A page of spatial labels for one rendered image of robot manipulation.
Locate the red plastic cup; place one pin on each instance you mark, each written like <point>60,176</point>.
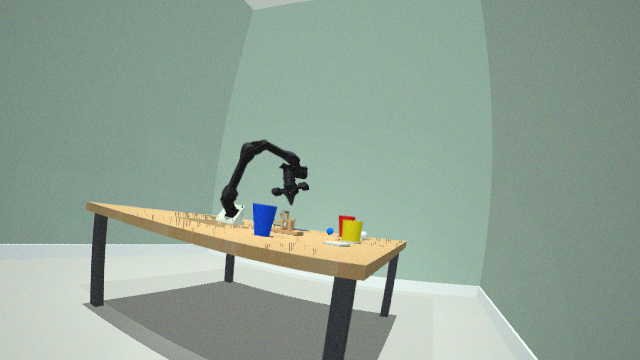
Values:
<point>341,218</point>

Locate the yellow cup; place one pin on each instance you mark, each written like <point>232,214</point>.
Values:
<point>351,231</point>

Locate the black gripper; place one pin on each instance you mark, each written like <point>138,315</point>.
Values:
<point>289,186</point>

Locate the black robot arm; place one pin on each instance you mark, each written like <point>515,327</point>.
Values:
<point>248,151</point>

